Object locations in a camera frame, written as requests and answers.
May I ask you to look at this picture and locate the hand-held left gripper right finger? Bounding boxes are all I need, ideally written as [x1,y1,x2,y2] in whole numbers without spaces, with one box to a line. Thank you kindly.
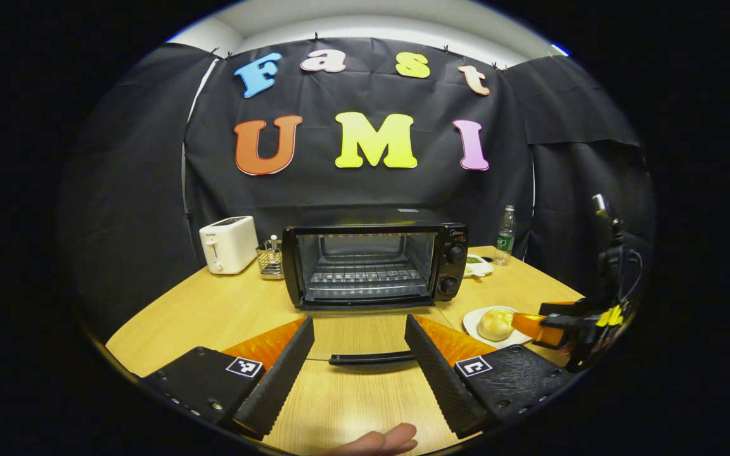
[406,315,576,440]

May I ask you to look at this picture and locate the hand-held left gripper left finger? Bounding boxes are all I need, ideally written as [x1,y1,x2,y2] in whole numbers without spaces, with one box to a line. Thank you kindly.
[140,317,315,440]

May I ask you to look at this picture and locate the round bread bun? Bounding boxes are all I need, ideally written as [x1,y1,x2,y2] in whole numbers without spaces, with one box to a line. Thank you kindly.
[478,308,516,343]

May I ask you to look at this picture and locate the black electric oven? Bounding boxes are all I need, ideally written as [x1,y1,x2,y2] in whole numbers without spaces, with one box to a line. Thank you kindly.
[281,206,469,367]

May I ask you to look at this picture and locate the white plate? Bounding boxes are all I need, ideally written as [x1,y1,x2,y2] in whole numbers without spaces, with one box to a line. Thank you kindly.
[463,306,534,349]

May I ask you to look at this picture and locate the clear plastic water bottle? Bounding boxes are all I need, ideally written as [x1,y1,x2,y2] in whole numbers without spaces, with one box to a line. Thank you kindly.
[494,205,518,266]

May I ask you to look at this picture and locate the white divided snack dish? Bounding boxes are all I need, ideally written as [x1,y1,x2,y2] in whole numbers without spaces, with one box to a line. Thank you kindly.
[464,254,494,277]

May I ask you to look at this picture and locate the white toaster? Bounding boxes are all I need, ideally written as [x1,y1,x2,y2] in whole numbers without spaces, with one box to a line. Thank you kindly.
[199,216,259,275]

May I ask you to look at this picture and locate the black backdrop cloth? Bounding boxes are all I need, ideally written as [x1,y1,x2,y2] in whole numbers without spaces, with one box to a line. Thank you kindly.
[58,37,657,343]

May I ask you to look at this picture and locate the metal wire basket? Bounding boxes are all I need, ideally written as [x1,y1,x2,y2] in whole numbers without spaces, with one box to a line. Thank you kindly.
[256,235,285,280]

